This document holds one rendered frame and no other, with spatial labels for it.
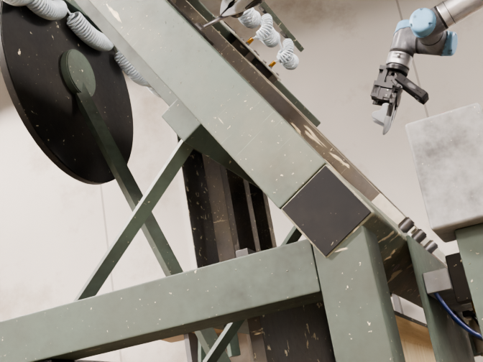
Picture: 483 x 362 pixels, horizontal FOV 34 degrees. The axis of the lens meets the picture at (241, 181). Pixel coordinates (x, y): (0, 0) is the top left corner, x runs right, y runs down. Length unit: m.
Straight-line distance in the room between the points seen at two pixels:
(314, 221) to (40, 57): 1.66
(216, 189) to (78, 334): 1.76
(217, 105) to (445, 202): 0.44
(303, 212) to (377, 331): 0.22
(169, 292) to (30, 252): 4.75
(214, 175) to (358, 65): 2.78
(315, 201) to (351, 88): 4.43
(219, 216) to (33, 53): 0.95
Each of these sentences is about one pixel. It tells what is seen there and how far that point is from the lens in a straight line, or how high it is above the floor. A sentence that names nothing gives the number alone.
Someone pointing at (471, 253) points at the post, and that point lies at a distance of 1.27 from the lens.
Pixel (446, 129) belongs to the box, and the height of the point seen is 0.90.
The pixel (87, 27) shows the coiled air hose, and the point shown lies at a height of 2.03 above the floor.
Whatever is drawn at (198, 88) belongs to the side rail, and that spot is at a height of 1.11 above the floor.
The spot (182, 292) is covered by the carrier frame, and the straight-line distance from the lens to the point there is 1.38.
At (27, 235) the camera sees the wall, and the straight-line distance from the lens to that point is 6.15.
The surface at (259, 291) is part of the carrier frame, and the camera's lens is 1.32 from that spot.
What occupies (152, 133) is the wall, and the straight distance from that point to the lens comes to 5.96.
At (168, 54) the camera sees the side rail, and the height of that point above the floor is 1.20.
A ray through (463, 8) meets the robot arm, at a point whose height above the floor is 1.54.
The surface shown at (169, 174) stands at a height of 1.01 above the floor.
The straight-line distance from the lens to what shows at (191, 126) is 1.51.
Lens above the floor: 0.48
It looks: 19 degrees up
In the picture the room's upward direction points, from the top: 10 degrees counter-clockwise
